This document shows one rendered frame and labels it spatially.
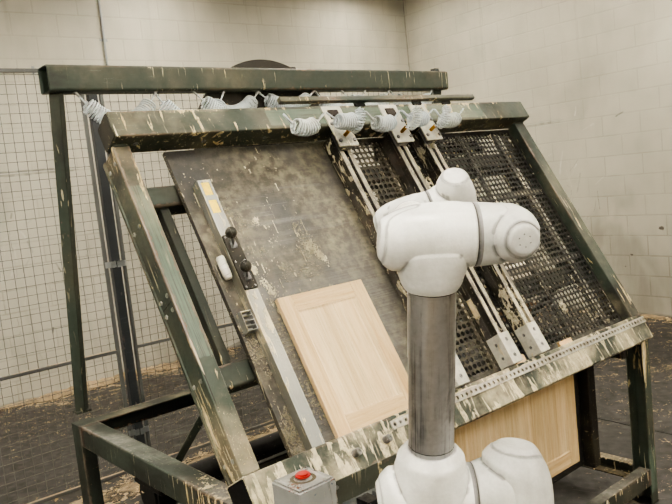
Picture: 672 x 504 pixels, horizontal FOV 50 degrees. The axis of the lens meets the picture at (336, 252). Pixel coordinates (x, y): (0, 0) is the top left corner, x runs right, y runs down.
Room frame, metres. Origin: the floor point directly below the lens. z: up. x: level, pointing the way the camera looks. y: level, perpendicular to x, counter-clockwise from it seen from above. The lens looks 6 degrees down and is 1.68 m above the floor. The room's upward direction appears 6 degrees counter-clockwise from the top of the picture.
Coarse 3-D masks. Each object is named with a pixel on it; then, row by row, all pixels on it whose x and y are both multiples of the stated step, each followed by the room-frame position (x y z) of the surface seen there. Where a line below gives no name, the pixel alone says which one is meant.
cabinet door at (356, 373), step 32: (352, 288) 2.53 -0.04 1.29; (288, 320) 2.31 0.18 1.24; (320, 320) 2.38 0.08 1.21; (352, 320) 2.45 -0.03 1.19; (320, 352) 2.30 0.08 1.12; (352, 352) 2.37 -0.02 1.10; (384, 352) 2.43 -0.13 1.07; (320, 384) 2.22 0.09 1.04; (352, 384) 2.29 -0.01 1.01; (384, 384) 2.36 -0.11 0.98; (352, 416) 2.21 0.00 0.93; (384, 416) 2.28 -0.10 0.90
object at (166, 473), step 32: (640, 352) 3.29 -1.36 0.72; (576, 384) 3.29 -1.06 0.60; (640, 384) 3.30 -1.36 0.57; (96, 416) 2.99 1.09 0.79; (128, 416) 3.07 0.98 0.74; (576, 416) 3.28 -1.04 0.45; (640, 416) 3.31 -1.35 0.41; (96, 448) 2.74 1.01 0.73; (128, 448) 2.54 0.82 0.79; (256, 448) 2.66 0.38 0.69; (640, 448) 3.31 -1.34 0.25; (96, 480) 2.88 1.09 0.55; (160, 480) 2.32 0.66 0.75; (192, 480) 2.18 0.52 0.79; (640, 480) 3.17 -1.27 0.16
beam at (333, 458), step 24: (624, 336) 3.13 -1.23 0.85; (648, 336) 3.23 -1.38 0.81; (528, 360) 2.73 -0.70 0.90; (576, 360) 2.87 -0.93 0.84; (600, 360) 2.95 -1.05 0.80; (504, 384) 2.59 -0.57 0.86; (528, 384) 2.65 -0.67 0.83; (456, 408) 2.41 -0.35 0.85; (480, 408) 2.46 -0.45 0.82; (360, 432) 2.16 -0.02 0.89; (384, 432) 2.20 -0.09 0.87; (408, 432) 2.25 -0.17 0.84; (312, 456) 2.03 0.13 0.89; (336, 456) 2.07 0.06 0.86; (360, 456) 2.11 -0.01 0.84; (384, 456) 2.15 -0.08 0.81; (240, 480) 1.90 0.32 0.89; (264, 480) 1.91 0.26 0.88; (336, 480) 2.02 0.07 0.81
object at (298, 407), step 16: (208, 208) 2.38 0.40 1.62; (224, 224) 2.38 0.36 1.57; (224, 256) 2.34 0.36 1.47; (240, 288) 2.28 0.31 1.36; (256, 288) 2.29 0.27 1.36; (256, 304) 2.25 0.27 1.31; (256, 320) 2.22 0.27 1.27; (272, 336) 2.21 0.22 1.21; (272, 352) 2.18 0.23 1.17; (272, 368) 2.18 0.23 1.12; (288, 368) 2.18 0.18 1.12; (288, 384) 2.14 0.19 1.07; (288, 400) 2.13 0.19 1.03; (304, 400) 2.14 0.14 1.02; (304, 416) 2.11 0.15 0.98; (304, 432) 2.08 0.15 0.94; (320, 432) 2.10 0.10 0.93
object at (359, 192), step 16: (336, 144) 2.85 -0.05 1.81; (352, 144) 2.84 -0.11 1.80; (336, 160) 2.85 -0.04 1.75; (352, 160) 2.84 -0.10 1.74; (352, 176) 2.79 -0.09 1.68; (352, 192) 2.79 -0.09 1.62; (368, 192) 2.78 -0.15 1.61; (368, 208) 2.73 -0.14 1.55; (368, 224) 2.74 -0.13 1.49; (400, 288) 2.63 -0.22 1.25; (464, 384) 2.50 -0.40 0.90
